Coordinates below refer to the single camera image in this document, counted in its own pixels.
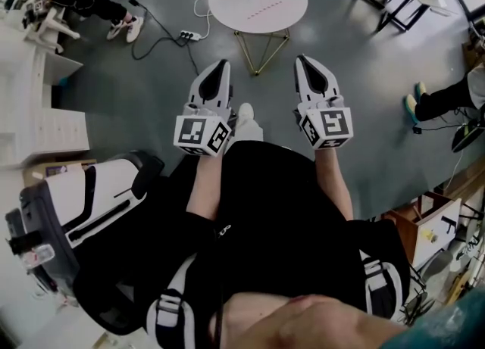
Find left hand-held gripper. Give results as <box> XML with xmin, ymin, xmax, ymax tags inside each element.
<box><xmin>173</xmin><ymin>58</ymin><xmax>239</xmax><ymax>158</ymax></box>

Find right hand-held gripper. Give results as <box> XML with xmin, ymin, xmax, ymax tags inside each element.
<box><xmin>292</xmin><ymin>55</ymin><xmax>355</xmax><ymax>151</ymax></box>

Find red striped straw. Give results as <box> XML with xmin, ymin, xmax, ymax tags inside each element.
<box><xmin>247</xmin><ymin>0</ymin><xmax>283</xmax><ymax>20</ymax></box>

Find person's left forearm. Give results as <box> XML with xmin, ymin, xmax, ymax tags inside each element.
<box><xmin>185</xmin><ymin>153</ymin><xmax>225</xmax><ymax>224</ymax></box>

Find person's right forearm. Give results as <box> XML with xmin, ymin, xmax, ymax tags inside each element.
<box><xmin>312</xmin><ymin>145</ymin><xmax>355</xmax><ymax>222</ymax></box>

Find person's white shoe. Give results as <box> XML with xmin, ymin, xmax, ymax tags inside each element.
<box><xmin>238</xmin><ymin>102</ymin><xmax>256</xmax><ymax>123</ymax></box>
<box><xmin>106</xmin><ymin>17</ymin><xmax>128</xmax><ymax>41</ymax></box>
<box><xmin>125</xmin><ymin>16</ymin><xmax>145</xmax><ymax>44</ymax></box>

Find person's grey trousers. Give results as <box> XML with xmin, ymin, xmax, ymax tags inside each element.
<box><xmin>231</xmin><ymin>117</ymin><xmax>264</xmax><ymax>145</ymax></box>

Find person's black shirt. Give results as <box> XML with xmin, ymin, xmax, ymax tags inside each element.
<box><xmin>74</xmin><ymin>141</ymin><xmax>412</xmax><ymax>341</ymax></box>

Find white black office chair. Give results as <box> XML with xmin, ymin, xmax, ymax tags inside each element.
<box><xmin>5</xmin><ymin>150</ymin><xmax>166</xmax><ymax>295</ymax></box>

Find black green-trimmed oval object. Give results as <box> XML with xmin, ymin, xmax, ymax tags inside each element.
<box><xmin>451</xmin><ymin>118</ymin><xmax>485</xmax><ymax>154</ymax></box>

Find white desk unit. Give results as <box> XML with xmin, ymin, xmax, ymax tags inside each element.
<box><xmin>0</xmin><ymin>17</ymin><xmax>90</xmax><ymax>169</ymax></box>

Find cardboard box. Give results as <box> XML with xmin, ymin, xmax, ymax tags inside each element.
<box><xmin>22</xmin><ymin>157</ymin><xmax>98</xmax><ymax>189</ymax></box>

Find clear plastic packaging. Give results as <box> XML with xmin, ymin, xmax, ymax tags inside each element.
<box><xmin>20</xmin><ymin>243</ymin><xmax>56</xmax><ymax>270</ymax></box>

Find person's chin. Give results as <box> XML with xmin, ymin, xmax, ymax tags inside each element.
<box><xmin>210</xmin><ymin>292</ymin><xmax>412</xmax><ymax>349</ymax></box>

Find white power cable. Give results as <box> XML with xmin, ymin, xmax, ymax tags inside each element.
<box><xmin>194</xmin><ymin>0</ymin><xmax>213</xmax><ymax>40</ymax></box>

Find black floor cable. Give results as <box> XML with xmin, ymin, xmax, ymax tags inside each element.
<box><xmin>113</xmin><ymin>0</ymin><xmax>201</xmax><ymax>76</ymax></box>

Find white harness strap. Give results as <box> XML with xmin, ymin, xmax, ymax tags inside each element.
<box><xmin>358</xmin><ymin>251</ymin><xmax>403</xmax><ymax>322</ymax></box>
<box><xmin>145</xmin><ymin>254</ymin><xmax>199</xmax><ymax>349</ymax></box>

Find black chest cable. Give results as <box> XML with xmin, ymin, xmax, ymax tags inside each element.
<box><xmin>212</xmin><ymin>226</ymin><xmax>229</xmax><ymax>349</ymax></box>

